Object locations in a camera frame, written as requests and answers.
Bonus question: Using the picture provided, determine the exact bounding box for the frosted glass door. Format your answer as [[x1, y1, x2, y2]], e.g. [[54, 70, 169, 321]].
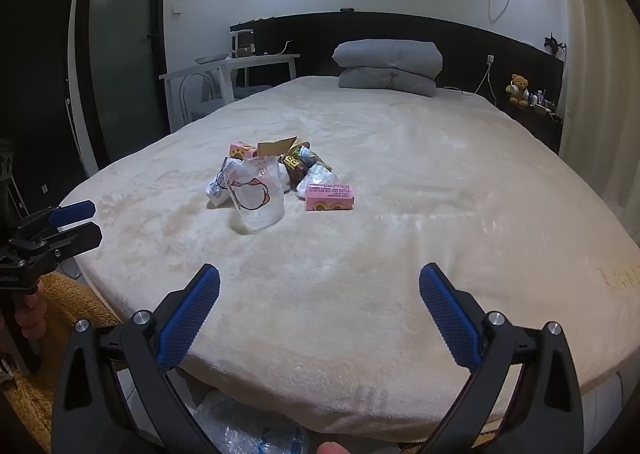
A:
[[75, 0, 168, 169]]

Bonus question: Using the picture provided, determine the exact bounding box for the dark brown snack wrapper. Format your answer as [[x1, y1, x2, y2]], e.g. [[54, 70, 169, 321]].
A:
[[278, 154, 313, 192]]

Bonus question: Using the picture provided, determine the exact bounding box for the white charging cable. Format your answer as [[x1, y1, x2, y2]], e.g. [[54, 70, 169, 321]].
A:
[[437, 62, 496, 104]]

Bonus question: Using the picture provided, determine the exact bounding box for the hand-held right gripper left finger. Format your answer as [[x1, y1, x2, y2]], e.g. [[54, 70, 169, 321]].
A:
[[51, 263, 223, 454]]

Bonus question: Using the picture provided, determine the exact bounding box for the black wardrobe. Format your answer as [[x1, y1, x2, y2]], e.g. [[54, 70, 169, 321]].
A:
[[0, 0, 101, 215]]

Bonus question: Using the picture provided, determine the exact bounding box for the white printed paper packet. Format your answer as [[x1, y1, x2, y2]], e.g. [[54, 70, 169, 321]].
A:
[[206, 158, 236, 209]]

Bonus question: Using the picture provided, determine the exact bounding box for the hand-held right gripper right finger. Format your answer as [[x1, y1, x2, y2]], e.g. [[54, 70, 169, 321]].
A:
[[419, 263, 585, 454]]

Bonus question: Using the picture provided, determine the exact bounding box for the cream curtain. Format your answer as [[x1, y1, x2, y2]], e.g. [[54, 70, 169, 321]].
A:
[[550, 0, 640, 215]]

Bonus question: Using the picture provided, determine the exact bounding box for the brown teddy bear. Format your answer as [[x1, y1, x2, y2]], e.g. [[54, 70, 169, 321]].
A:
[[505, 74, 531, 108]]

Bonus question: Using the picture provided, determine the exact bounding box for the grey pillow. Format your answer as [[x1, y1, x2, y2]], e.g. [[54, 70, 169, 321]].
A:
[[338, 68, 437, 97]]

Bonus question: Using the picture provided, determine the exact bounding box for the brown cardboard piece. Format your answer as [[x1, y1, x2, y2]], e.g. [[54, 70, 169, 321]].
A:
[[257, 135, 313, 158]]

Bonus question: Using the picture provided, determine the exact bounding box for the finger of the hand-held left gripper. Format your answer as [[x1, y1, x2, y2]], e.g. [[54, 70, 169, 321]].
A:
[[10, 200, 97, 245], [22, 223, 103, 269]]

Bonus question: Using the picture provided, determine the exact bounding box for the small pink bear-print box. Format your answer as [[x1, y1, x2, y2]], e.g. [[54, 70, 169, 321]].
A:
[[229, 141, 259, 161]]

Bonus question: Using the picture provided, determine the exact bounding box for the green printed wrapper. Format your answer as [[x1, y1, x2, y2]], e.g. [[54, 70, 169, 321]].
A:
[[299, 145, 332, 169]]

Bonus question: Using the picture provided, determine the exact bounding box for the large pink bear-print box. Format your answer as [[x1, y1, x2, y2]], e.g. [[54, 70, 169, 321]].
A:
[[305, 182, 356, 212]]

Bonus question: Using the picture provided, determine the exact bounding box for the grey folded quilt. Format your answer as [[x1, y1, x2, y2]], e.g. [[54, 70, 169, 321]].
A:
[[332, 40, 444, 82]]

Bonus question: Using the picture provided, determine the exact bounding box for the person's left hand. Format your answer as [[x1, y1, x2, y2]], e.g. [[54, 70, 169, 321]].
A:
[[14, 283, 49, 342]]

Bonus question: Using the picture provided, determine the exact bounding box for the white desk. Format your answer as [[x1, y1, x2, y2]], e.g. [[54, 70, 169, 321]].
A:
[[159, 54, 301, 135]]

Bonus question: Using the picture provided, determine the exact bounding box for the wire chair grey cushion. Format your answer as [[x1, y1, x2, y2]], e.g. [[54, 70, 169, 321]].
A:
[[180, 71, 273, 125]]

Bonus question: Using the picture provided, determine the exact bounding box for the clear plastic cup pig print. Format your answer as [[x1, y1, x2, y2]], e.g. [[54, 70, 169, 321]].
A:
[[223, 155, 286, 231]]

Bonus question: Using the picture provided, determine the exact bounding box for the black headboard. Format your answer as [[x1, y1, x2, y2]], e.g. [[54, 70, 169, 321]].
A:
[[230, 11, 566, 155]]

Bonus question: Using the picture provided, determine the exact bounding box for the group of small bottles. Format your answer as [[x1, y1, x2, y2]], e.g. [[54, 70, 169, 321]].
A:
[[527, 88, 556, 115]]

